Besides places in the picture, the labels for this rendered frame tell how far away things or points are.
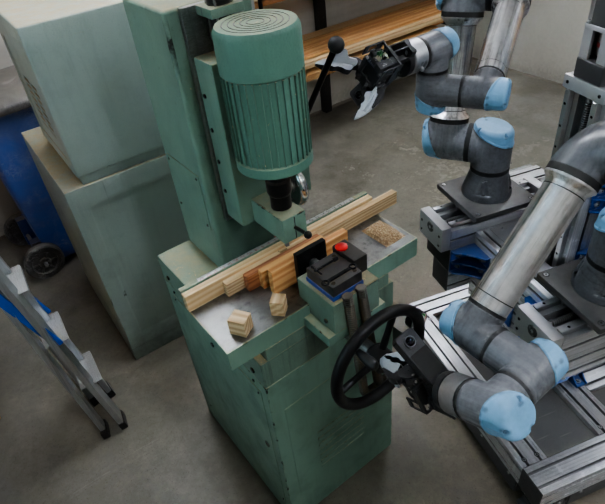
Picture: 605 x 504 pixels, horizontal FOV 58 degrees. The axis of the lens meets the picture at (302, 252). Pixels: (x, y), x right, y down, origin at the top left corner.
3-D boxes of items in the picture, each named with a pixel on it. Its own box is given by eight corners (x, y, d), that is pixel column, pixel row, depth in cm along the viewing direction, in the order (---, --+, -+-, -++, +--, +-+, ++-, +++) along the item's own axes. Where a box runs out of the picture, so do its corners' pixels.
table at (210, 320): (253, 399, 118) (249, 381, 114) (187, 322, 138) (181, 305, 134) (444, 271, 144) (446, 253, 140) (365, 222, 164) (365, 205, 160)
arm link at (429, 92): (455, 120, 132) (459, 75, 125) (410, 115, 136) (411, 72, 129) (462, 106, 137) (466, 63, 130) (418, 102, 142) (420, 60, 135)
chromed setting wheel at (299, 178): (304, 214, 149) (300, 175, 141) (278, 196, 157) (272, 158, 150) (313, 210, 150) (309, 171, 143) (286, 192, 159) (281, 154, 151)
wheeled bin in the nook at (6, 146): (32, 292, 285) (-63, 120, 224) (6, 246, 320) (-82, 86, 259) (144, 239, 312) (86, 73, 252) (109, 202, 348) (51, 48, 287)
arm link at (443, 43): (460, 64, 130) (464, 27, 125) (428, 78, 126) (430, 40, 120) (435, 56, 135) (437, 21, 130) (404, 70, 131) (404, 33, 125)
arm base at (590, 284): (605, 259, 144) (615, 229, 138) (652, 295, 133) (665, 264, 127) (557, 276, 141) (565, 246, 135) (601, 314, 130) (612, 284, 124)
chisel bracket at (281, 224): (286, 249, 134) (282, 221, 128) (254, 225, 143) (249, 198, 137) (309, 236, 137) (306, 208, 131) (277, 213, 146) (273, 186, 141)
